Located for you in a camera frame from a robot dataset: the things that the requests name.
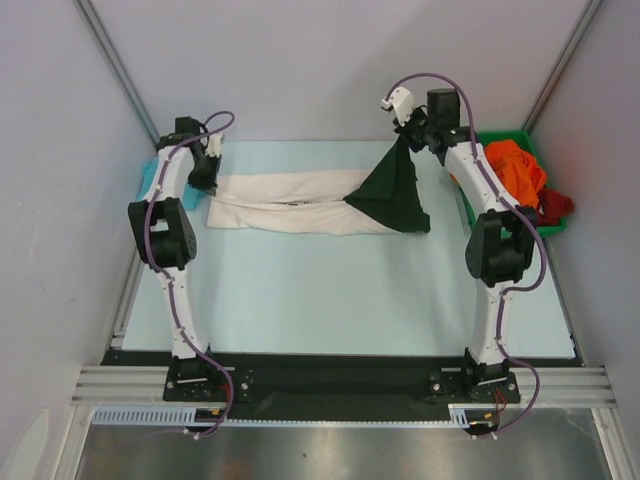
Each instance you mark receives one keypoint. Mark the aluminium corner post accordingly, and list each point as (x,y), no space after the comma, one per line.
(568,53)
(114,62)

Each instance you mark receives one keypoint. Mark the folded teal t-shirt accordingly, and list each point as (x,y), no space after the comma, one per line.
(190,198)

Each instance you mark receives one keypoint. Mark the aluminium front rail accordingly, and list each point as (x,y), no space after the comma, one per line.
(552,387)

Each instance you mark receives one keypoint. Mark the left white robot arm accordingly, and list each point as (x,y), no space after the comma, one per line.
(164,236)

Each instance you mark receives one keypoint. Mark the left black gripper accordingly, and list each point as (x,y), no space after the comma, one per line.
(207,185)

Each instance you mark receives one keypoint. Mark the left aluminium side rail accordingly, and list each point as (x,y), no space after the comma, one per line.
(126,301)

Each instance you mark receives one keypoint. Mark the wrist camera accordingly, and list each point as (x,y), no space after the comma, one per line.
(401,102)
(214,145)

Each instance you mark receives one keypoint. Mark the aluminium side rail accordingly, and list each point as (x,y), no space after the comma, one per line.
(126,301)
(562,298)

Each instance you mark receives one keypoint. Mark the green plastic bin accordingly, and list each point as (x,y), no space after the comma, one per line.
(524,141)

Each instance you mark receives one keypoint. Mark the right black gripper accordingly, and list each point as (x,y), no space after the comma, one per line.
(409,131)

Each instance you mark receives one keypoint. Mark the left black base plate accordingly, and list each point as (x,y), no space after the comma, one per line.
(207,385)

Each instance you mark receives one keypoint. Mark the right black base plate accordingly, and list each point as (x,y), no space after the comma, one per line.
(475,387)

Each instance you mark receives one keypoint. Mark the red t-shirt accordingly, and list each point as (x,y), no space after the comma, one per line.
(553,207)

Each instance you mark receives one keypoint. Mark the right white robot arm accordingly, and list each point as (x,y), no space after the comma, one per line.
(501,245)

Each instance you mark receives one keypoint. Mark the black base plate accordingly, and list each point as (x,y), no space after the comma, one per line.
(207,385)
(475,387)

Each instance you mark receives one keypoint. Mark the orange t-shirt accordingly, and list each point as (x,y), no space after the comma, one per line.
(518,171)

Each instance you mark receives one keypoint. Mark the right aluminium side rail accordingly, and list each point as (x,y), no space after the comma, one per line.
(562,298)

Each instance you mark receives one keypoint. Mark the white and green t-shirt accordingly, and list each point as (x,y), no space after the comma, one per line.
(381,200)

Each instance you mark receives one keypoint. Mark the right aluminium corner post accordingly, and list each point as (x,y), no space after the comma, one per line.
(568,53)

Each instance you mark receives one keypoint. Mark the left aluminium corner post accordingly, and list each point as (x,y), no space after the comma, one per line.
(114,62)

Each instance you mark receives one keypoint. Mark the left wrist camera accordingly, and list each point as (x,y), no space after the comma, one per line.
(214,145)

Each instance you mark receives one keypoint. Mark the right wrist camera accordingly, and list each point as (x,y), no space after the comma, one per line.
(401,102)

